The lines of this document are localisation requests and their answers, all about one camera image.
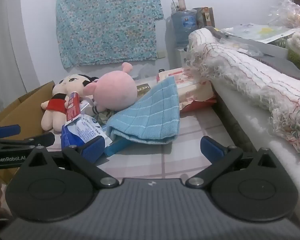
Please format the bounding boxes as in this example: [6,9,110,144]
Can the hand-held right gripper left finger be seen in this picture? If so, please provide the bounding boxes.
[20,136,119,188]

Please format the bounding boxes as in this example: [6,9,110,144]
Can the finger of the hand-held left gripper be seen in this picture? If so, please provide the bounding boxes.
[0,132,56,149]
[0,124,21,139]

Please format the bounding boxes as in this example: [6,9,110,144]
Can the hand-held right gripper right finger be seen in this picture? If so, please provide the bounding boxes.
[185,135,283,188]

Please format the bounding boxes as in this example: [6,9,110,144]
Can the blue white mask packet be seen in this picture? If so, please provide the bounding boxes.
[61,114,113,152]

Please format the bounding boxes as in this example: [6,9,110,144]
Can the blue bandage box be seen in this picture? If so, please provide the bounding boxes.
[104,139,138,157]

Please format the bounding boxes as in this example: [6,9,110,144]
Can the cardboard box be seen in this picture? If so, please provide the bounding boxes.
[0,80,57,184]

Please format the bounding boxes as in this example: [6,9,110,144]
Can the white cylindrical container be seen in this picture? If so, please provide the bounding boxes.
[79,99,95,116]

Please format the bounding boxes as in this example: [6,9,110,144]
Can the red toothpaste tube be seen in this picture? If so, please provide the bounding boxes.
[65,92,82,123]

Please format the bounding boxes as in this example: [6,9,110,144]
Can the light blue towel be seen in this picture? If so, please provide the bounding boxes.
[106,76,181,145]

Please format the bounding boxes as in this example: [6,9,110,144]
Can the plush doll red dress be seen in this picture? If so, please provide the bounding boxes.
[41,74,99,132]

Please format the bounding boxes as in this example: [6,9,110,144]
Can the pink plush toy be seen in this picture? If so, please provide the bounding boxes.
[84,62,138,117]

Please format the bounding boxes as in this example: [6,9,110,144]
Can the grey white curtain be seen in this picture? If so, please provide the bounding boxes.
[0,5,40,120]

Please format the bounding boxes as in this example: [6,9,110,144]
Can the red white tissue pack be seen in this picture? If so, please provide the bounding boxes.
[156,67,217,113]

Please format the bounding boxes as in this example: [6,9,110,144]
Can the gold foil packet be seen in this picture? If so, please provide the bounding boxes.
[136,83,152,97]

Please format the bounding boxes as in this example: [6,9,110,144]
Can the white water dispenser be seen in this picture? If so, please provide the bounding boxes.
[174,45,190,68]

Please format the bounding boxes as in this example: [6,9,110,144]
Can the blue water bottle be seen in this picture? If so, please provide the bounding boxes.
[170,8,199,47]

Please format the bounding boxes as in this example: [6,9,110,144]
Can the white yellow plastic packet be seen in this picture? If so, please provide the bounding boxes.
[220,22,300,43]

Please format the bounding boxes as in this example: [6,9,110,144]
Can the patterned framed board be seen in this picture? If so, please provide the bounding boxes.
[197,6,215,28]

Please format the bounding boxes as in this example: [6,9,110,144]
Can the clear plastic bags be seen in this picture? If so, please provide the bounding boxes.
[267,0,300,28]

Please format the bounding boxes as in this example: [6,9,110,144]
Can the floral blue wall cloth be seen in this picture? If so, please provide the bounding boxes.
[55,0,164,69]

